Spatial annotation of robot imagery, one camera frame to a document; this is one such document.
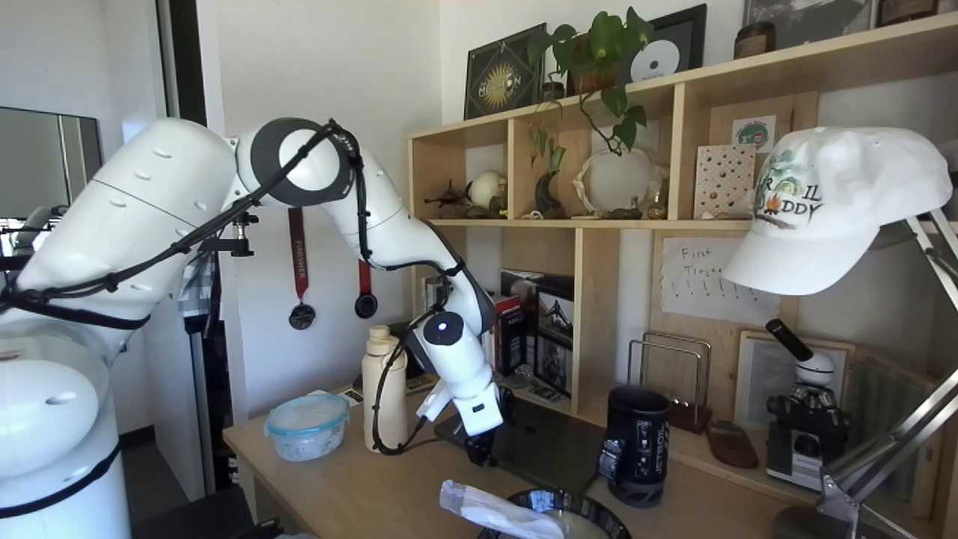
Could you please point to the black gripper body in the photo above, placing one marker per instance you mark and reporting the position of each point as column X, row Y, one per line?
column 484, row 449

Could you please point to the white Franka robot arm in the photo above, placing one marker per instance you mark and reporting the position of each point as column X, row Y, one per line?
column 131, row 209

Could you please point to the white plastic wrapper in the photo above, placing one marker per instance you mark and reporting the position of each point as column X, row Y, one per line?
column 496, row 510

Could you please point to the cream plastic bottle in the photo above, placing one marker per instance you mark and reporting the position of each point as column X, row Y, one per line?
column 384, row 390

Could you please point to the dark bowl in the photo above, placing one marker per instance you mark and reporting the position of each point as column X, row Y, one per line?
column 587, row 518

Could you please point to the black framed double photo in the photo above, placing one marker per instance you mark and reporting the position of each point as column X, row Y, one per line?
column 554, row 333

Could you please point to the black mug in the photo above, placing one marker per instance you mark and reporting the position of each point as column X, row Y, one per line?
column 635, row 449

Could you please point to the clear container blue lid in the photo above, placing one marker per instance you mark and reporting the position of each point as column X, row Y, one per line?
column 303, row 425

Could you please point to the wooden shelf unit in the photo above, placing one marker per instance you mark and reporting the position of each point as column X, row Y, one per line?
column 593, row 280

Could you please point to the brown leather pouch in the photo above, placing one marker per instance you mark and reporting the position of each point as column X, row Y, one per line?
column 732, row 443

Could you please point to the brown driftwood piece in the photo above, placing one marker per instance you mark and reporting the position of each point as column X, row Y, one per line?
column 446, row 199

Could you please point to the white round shell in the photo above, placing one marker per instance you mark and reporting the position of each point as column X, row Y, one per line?
column 485, row 190

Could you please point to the small plant dark vase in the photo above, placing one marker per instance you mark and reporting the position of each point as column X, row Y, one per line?
column 550, row 190

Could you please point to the sketch paper sheet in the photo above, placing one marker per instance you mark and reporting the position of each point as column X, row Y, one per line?
column 714, row 281

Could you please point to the black white microscope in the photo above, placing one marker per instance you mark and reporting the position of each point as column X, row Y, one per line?
column 807, row 428

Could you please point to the dotted card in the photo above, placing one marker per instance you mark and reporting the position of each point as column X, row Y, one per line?
column 723, row 179

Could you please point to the silver desk lamp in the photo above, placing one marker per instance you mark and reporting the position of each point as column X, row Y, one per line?
column 888, row 449

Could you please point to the small art card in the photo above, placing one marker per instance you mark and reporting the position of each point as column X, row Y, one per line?
column 752, row 133

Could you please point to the green trailing plant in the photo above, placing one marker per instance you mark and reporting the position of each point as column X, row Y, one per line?
column 604, row 46

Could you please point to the white printed baseball cap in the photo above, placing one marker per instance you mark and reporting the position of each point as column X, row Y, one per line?
column 839, row 209

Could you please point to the gray framed picture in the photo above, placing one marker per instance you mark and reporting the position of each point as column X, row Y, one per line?
column 804, row 19

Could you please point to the black shadow box frame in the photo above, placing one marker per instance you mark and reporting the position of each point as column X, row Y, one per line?
column 502, row 76

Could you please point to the black frame with disc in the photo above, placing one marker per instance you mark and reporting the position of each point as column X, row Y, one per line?
column 672, row 46

